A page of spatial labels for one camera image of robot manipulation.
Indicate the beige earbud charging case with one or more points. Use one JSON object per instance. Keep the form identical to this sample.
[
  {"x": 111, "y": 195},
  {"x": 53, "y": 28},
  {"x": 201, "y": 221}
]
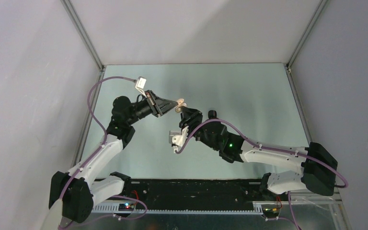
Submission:
[{"x": 180, "y": 104}]

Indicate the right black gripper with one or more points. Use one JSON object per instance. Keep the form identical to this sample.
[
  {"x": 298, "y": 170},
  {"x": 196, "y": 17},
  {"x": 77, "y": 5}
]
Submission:
[{"x": 189, "y": 117}]

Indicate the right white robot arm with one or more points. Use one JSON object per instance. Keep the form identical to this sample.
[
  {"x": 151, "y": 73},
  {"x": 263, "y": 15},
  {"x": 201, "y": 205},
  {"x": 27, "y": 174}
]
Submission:
[{"x": 312, "y": 168}]

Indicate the right controller board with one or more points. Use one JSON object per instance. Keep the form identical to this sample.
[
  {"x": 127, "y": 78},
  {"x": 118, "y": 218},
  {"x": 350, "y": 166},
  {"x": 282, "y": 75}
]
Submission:
[{"x": 271, "y": 211}]

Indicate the controller board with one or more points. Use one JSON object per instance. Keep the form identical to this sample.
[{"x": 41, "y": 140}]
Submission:
[
  {"x": 126, "y": 207},
  {"x": 271, "y": 211}
]

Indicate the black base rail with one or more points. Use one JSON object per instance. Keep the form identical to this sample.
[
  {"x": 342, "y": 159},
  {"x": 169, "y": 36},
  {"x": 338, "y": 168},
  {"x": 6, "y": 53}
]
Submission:
[{"x": 193, "y": 195}]

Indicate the right aluminium frame post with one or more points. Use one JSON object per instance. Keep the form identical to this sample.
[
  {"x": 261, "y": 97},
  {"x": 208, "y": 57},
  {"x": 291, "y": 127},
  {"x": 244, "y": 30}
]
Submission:
[{"x": 307, "y": 31}]

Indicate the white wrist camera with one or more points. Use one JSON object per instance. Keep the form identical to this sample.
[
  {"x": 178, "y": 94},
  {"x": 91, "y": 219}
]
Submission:
[
  {"x": 178, "y": 138},
  {"x": 140, "y": 84}
]

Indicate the aluminium frame post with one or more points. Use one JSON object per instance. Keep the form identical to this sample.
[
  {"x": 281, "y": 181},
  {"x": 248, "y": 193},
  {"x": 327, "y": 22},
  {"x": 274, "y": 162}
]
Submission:
[
  {"x": 307, "y": 31},
  {"x": 78, "y": 24}
]

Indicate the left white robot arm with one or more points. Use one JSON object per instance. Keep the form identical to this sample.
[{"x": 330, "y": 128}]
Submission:
[{"x": 73, "y": 194}]

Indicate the left aluminium frame post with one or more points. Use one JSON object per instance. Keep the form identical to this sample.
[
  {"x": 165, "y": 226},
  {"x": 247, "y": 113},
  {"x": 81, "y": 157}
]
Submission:
[{"x": 78, "y": 24}]

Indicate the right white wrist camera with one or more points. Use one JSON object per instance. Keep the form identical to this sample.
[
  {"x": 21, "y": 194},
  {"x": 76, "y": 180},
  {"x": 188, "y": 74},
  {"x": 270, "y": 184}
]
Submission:
[{"x": 178, "y": 138}]

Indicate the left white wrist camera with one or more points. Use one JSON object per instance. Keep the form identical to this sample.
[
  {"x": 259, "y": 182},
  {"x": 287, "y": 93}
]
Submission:
[{"x": 140, "y": 84}]

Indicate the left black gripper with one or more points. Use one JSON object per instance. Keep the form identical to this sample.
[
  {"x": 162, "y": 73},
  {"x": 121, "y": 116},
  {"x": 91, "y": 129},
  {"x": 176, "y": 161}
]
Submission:
[{"x": 158, "y": 106}]

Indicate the left controller board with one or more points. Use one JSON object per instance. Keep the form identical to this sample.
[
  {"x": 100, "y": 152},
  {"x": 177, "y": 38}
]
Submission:
[{"x": 126, "y": 207}]

